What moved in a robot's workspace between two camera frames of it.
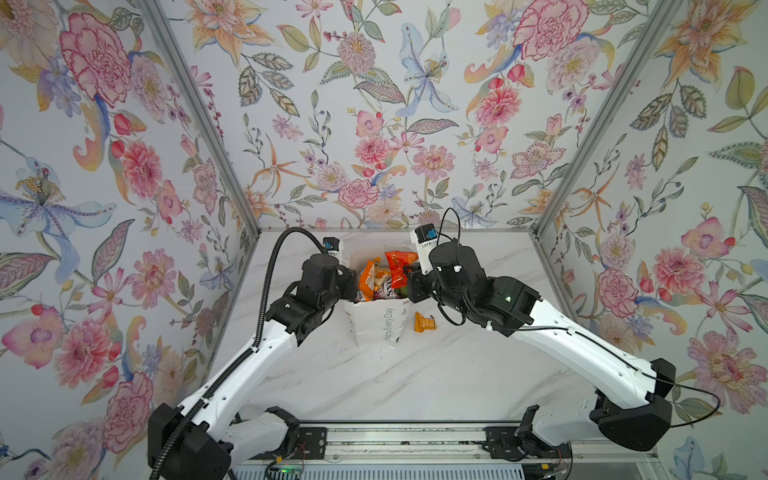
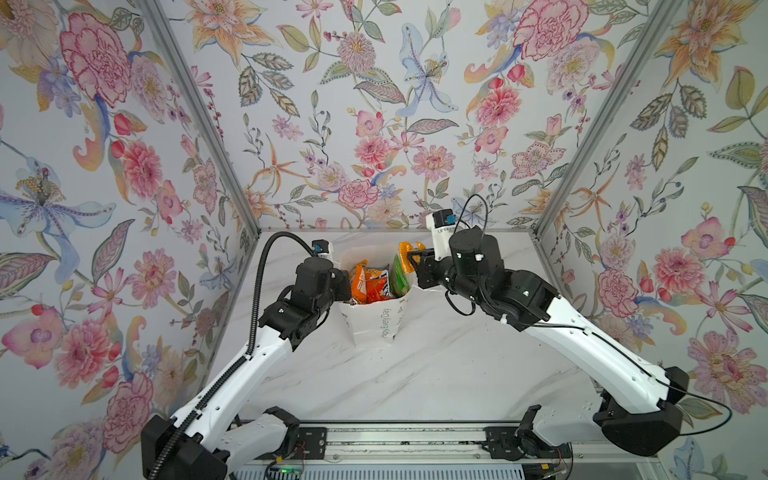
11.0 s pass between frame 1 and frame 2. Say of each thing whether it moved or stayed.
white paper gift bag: stayed
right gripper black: moved
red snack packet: moved
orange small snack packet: moved
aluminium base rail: stayed
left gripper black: stayed
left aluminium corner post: stayed
